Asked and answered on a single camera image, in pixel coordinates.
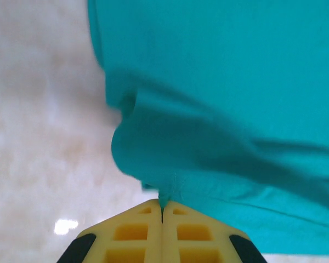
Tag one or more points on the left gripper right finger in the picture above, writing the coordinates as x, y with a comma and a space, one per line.
170, 241

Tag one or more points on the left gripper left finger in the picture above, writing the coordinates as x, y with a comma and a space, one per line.
153, 241

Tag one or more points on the teal t-shirt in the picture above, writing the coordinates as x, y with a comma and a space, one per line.
208, 82

